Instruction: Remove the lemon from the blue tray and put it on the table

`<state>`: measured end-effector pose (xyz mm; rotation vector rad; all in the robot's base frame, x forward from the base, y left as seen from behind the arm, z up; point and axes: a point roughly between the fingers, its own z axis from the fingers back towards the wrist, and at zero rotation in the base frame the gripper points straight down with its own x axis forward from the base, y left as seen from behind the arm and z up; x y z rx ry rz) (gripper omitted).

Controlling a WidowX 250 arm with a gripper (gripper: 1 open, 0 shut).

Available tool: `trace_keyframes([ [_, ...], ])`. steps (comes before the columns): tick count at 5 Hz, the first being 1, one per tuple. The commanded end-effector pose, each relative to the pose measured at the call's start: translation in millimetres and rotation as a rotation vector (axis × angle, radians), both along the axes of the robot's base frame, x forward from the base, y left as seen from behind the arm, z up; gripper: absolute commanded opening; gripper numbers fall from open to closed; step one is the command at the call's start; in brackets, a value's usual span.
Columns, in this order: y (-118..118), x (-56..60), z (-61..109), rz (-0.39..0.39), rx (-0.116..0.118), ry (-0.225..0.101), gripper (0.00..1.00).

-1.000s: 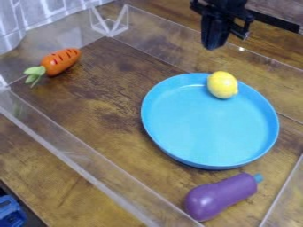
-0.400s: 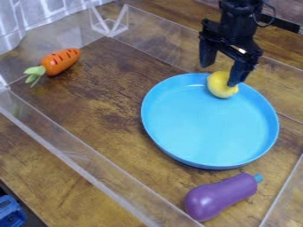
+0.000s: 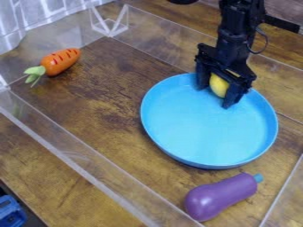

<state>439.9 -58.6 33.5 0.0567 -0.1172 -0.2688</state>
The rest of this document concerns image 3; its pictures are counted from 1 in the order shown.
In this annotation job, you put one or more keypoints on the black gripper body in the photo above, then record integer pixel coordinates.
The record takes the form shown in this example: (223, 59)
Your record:
(226, 58)

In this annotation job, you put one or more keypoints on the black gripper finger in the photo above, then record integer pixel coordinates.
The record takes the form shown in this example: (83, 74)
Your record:
(203, 75)
(237, 90)

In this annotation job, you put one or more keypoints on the yellow toy lemon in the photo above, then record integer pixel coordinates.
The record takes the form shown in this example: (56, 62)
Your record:
(219, 85)

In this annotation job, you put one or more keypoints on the blue round tray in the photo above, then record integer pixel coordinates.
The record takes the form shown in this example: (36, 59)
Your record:
(202, 134)

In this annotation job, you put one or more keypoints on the orange toy carrot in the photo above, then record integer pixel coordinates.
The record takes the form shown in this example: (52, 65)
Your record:
(54, 64)

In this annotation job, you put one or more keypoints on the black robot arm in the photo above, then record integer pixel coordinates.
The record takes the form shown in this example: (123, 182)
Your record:
(242, 15)

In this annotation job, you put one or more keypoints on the purple toy eggplant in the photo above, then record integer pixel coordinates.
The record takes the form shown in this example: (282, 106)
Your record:
(210, 199)

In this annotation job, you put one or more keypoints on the blue plastic object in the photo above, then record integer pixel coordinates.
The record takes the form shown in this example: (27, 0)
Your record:
(12, 214)

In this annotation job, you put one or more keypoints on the clear acrylic enclosure wall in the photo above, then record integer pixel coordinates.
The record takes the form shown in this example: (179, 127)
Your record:
(76, 156)

